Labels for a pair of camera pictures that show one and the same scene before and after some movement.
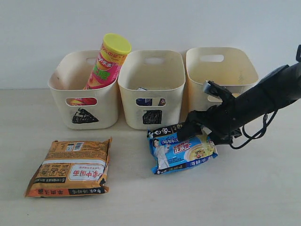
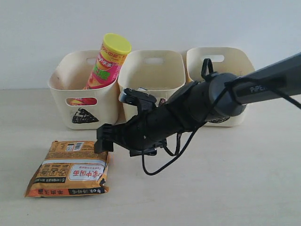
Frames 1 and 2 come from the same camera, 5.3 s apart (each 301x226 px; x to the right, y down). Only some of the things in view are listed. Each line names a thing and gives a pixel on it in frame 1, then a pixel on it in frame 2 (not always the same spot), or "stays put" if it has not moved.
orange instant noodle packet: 72,168 stays put
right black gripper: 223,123 to 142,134
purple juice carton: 162,102 stays put
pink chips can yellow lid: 114,48 stays put
